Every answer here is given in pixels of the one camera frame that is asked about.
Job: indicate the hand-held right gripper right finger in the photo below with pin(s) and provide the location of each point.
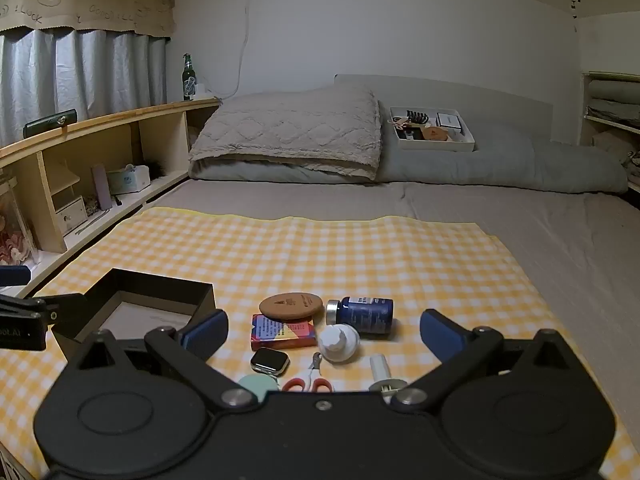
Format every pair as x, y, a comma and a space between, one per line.
442, 335

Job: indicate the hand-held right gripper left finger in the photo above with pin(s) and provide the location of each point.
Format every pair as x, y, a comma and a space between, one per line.
205, 332

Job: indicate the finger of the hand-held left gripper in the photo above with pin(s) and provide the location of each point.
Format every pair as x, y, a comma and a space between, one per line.
65, 305
15, 275

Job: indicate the black cardboard box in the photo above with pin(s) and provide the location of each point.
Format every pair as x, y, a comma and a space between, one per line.
165, 292

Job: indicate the colourful playing card box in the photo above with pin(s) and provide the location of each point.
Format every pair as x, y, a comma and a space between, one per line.
280, 332

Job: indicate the dark blue pill bottle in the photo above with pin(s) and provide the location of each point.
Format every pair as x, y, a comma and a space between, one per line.
367, 312

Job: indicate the round cork coaster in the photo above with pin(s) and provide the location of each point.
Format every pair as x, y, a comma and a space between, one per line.
287, 304

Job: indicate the clear flower container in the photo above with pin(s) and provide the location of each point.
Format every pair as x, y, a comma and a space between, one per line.
12, 230

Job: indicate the white plastic tube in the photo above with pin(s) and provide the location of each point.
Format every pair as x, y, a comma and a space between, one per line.
382, 367

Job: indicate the silver smartwatch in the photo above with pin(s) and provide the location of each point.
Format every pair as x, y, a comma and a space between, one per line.
270, 360

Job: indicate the mint green round case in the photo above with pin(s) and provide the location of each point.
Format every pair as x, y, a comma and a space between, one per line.
257, 385

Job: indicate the small wooden drawer box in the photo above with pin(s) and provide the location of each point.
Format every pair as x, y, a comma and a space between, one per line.
70, 215

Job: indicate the green sticks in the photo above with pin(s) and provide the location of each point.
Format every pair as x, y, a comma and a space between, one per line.
92, 222

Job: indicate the white plastic knob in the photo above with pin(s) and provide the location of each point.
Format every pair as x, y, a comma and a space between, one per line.
340, 345

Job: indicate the yellow checked cloth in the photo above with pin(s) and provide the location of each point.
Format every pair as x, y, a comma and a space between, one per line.
350, 260

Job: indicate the purple box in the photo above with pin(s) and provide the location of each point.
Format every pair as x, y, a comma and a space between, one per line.
102, 187

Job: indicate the white tissue box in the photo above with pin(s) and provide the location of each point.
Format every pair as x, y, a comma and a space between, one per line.
129, 180

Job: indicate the dark green case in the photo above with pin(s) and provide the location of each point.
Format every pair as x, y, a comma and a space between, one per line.
50, 122

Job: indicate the wooden bedside shelf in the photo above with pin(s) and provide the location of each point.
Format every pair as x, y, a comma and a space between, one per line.
125, 130

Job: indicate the grey duvet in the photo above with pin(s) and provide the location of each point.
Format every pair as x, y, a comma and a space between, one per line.
500, 160

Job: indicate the white tray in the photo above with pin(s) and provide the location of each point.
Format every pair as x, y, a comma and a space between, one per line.
435, 145

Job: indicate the brown leather pouch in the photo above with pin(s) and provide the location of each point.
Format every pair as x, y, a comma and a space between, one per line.
434, 133

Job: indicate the grey curtain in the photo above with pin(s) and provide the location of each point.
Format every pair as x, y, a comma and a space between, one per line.
90, 75

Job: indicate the small black white box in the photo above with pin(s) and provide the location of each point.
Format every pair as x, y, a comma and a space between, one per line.
448, 120

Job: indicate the grey textured pillow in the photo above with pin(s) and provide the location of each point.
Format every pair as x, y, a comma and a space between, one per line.
285, 130

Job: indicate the black hair claw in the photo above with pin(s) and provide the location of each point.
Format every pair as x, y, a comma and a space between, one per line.
417, 116

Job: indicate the white charger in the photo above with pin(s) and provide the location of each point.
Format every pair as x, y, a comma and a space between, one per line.
203, 91

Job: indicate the green beer bottle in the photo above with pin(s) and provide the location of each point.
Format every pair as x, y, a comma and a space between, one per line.
188, 80

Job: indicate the white side shelf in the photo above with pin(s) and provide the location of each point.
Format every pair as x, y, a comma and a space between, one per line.
586, 110

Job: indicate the folded grey bedding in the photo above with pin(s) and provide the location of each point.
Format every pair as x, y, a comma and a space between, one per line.
612, 109

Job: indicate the beige printed curtain valance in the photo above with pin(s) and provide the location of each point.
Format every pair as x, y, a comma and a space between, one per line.
100, 5

